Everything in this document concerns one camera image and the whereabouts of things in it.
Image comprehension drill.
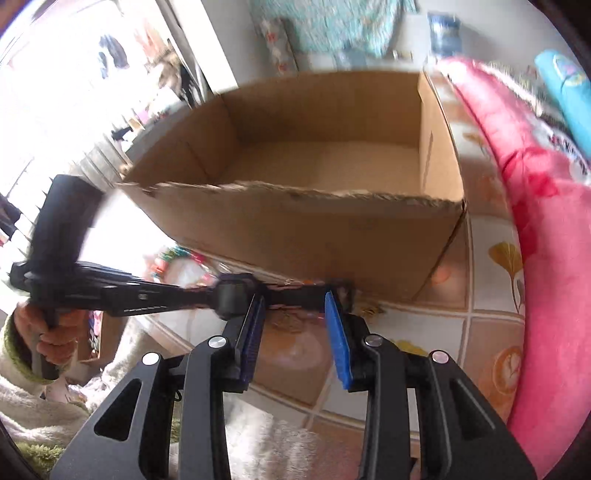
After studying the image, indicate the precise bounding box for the colourful bead necklace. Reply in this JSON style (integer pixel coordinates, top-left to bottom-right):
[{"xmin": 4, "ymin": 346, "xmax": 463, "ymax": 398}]
[{"xmin": 146, "ymin": 246, "xmax": 219, "ymax": 289}]

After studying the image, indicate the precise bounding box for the left hand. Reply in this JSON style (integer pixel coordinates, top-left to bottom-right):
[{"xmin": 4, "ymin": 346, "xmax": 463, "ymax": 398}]
[{"xmin": 13, "ymin": 302, "xmax": 88, "ymax": 367}]

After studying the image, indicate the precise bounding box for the pink floral quilt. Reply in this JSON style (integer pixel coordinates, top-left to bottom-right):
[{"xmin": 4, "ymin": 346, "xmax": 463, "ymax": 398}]
[{"xmin": 440, "ymin": 58, "xmax": 590, "ymax": 479}]

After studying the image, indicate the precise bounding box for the cream fleece blanket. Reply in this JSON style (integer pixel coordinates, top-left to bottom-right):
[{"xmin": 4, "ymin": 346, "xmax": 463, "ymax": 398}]
[{"xmin": 1, "ymin": 320, "xmax": 320, "ymax": 479}]

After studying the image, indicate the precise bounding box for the brown cardboard box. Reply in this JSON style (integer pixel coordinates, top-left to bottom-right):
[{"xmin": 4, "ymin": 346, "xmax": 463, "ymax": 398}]
[{"xmin": 122, "ymin": 70, "xmax": 466, "ymax": 302}]

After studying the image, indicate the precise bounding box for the teal floral hanging cloth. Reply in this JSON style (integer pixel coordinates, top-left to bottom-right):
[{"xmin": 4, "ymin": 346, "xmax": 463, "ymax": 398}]
[{"xmin": 249, "ymin": 0, "xmax": 418, "ymax": 57}]

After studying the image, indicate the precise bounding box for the blue water jug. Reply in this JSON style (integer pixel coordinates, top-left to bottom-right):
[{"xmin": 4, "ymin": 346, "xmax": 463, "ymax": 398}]
[{"xmin": 428, "ymin": 12, "xmax": 462, "ymax": 57}]

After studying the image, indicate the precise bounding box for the light blue pillow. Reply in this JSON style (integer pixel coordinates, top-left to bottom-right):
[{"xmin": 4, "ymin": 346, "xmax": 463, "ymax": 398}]
[{"xmin": 535, "ymin": 50, "xmax": 591, "ymax": 160}]

